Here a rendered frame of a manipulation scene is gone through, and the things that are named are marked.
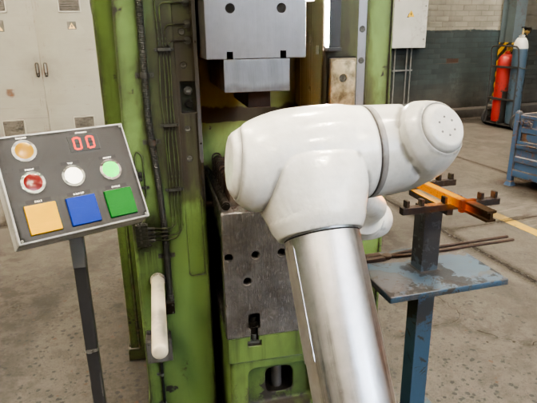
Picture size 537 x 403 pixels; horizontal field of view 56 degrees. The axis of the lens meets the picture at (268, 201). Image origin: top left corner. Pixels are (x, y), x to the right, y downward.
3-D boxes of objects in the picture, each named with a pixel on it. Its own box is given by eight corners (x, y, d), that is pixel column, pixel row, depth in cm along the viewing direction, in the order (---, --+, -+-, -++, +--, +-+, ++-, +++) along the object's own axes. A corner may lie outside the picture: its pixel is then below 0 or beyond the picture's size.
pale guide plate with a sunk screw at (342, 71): (354, 109, 174) (356, 57, 168) (329, 110, 172) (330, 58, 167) (352, 108, 176) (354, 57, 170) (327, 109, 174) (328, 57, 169)
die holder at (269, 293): (335, 325, 177) (338, 203, 163) (226, 340, 169) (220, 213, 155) (292, 259, 229) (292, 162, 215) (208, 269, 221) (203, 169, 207)
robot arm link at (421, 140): (407, 123, 85) (331, 129, 81) (474, 75, 67) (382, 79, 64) (423, 200, 82) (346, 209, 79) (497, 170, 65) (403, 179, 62)
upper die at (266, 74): (289, 90, 155) (289, 57, 152) (224, 93, 151) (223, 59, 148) (261, 79, 194) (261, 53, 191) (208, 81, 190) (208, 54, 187)
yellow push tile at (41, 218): (63, 228, 128) (55, 200, 129) (31, 235, 123) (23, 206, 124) (61, 230, 129) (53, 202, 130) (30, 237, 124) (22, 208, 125)
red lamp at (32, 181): (43, 191, 127) (40, 174, 126) (23, 193, 126) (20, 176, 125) (45, 188, 130) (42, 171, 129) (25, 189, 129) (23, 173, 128)
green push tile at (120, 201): (138, 211, 139) (130, 185, 140) (111, 217, 135) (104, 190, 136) (136, 213, 141) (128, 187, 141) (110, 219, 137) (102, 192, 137)
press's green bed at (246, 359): (330, 433, 192) (333, 325, 177) (232, 451, 184) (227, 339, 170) (292, 349, 243) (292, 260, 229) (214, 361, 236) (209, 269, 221)
